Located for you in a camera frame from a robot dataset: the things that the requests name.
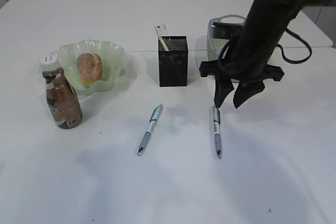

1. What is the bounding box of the blue grip white pen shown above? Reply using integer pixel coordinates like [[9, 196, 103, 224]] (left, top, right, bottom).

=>
[[138, 104, 163, 156]]

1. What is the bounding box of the grey grip patterned pen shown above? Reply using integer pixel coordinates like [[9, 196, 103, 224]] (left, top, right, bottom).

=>
[[212, 105, 222, 159]]

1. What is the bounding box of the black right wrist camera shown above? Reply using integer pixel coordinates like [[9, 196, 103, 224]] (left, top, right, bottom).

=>
[[211, 22, 243, 40]]

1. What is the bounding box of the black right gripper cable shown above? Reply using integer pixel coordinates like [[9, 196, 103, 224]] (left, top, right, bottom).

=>
[[217, 28, 313, 74]]

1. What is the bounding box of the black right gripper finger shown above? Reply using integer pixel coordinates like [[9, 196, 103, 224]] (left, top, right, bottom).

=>
[[233, 81, 265, 108], [214, 76, 234, 108]]

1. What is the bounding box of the beige patterned pen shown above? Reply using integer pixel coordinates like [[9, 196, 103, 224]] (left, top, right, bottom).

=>
[[159, 37, 169, 51]]

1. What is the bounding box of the blue black right robot arm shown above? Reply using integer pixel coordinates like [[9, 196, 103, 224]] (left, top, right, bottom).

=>
[[199, 0, 335, 108]]

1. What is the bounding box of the green wavy glass plate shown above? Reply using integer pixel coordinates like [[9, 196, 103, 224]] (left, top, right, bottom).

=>
[[50, 39, 129, 95]]

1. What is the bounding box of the green plastic woven basket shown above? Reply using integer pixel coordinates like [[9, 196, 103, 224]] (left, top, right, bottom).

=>
[[207, 14, 246, 61]]

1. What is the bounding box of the transparent plastic ruler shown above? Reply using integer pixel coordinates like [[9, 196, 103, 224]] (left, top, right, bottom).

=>
[[154, 24, 169, 37]]

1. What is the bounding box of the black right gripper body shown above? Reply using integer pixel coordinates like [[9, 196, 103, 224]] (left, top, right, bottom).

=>
[[199, 40, 284, 83]]

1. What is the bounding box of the brown coffee drink bottle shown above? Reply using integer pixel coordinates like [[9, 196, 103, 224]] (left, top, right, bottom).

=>
[[40, 55, 82, 129]]

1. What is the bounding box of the black mesh pen holder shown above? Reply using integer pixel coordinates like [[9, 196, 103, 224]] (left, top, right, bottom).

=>
[[158, 36, 188, 87]]

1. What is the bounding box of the sugared bread roll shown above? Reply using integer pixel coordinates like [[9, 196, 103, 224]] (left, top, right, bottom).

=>
[[77, 53, 103, 87]]

